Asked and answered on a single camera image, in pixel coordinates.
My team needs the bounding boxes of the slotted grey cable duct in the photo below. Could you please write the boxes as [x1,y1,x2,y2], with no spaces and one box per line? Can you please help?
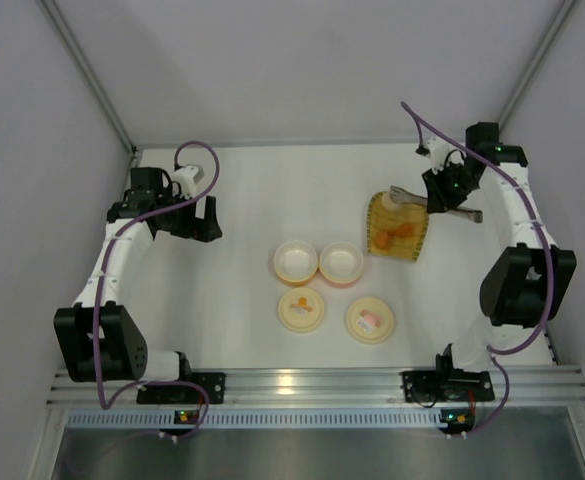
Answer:
[66,408,444,430]

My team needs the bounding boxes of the metal tongs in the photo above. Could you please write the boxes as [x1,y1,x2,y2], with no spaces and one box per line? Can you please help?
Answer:
[389,186,483,224]

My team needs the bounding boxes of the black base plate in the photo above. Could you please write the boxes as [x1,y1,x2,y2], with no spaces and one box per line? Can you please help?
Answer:
[401,369,495,403]
[136,371,226,405]

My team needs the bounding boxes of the aluminium mounting rail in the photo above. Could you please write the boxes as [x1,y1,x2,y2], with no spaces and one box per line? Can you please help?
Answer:
[46,365,585,407]

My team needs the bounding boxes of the pink lunch bowl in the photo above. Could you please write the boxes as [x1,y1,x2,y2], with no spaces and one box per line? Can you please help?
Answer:
[319,242,364,287]

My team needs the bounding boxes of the cream lid pink knob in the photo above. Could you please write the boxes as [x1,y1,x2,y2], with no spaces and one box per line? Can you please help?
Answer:
[345,297,395,345]

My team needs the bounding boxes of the aluminium frame post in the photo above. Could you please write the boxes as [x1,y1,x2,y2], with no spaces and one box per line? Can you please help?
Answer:
[37,0,137,157]
[497,0,581,136]

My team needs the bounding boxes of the yellow lunch bowl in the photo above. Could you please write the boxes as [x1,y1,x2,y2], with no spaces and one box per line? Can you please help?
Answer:
[273,240,319,286]

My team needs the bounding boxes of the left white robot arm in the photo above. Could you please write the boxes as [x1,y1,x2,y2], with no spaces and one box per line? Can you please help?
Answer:
[53,164,222,383]

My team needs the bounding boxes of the yellow woven tray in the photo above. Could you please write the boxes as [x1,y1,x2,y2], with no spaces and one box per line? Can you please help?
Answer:
[366,191,429,262]

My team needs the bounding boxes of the left aluminium frame post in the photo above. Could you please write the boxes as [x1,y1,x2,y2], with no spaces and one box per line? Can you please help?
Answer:
[37,0,137,157]

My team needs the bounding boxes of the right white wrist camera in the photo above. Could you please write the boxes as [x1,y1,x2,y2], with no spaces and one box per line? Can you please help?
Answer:
[415,136,451,173]

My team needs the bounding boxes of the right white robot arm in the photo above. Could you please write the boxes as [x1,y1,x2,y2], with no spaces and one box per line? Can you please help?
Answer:
[414,122,577,401]

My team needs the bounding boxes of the white round bun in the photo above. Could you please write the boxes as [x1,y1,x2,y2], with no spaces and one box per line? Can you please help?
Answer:
[381,191,402,212]

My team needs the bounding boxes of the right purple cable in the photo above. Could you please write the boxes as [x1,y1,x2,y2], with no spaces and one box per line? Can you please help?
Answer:
[400,101,558,441]

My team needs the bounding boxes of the right aluminium frame post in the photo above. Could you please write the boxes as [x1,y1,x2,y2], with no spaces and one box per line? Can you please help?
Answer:
[497,0,581,136]

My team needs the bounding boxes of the cream lid orange knob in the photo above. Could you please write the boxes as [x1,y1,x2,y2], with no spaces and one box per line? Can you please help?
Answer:
[277,287,326,334]

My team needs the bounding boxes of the orange fried food chunk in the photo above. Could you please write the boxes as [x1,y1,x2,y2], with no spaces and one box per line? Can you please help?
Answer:
[374,230,392,250]

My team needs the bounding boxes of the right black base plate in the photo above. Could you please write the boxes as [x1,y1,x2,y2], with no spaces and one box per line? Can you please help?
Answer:
[401,369,495,403]

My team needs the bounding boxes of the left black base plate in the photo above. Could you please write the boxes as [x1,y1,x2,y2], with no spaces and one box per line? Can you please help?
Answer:
[136,371,226,405]

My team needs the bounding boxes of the orange fried food piece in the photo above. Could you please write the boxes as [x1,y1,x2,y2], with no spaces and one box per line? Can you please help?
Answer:
[388,223,414,238]

